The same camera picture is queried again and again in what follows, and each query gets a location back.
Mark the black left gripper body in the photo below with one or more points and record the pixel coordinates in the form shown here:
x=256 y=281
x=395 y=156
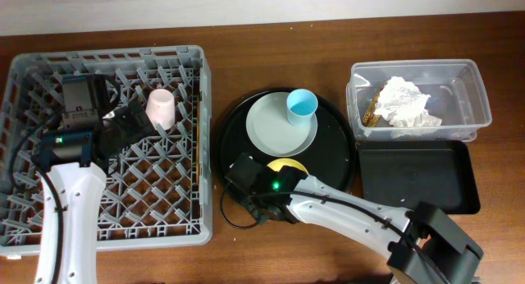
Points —
x=134 y=119

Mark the yellow bowl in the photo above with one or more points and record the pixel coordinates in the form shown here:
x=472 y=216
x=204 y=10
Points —
x=277 y=164

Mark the pink plastic cup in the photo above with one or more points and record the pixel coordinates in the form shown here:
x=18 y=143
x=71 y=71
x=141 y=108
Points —
x=160 y=108

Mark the wooden chopstick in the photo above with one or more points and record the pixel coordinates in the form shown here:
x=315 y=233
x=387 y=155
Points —
x=197 y=141

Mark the brown snack wrapper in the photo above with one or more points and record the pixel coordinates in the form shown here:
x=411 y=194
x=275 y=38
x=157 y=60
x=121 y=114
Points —
x=370 y=119

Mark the white paper napkin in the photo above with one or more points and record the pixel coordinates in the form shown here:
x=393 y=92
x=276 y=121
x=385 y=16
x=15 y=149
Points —
x=403 y=105

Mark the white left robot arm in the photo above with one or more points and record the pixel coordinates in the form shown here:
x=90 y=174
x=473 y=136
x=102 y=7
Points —
x=74 y=167

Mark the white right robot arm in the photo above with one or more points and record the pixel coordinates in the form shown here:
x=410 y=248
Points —
x=423 y=245

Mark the grey dishwasher rack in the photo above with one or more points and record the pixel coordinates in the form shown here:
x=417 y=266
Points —
x=151 y=200

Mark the black round tray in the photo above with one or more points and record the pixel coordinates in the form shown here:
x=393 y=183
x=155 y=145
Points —
x=331 y=158

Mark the grey round plate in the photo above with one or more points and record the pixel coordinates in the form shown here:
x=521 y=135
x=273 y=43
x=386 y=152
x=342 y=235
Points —
x=269 y=130

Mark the blue plastic cup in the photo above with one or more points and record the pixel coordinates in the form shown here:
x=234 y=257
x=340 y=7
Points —
x=301 y=104

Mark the black rectangular tray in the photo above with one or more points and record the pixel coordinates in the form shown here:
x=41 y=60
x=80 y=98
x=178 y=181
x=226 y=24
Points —
x=406 y=173

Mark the clear plastic bin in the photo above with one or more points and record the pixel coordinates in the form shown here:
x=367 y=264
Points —
x=457 y=96

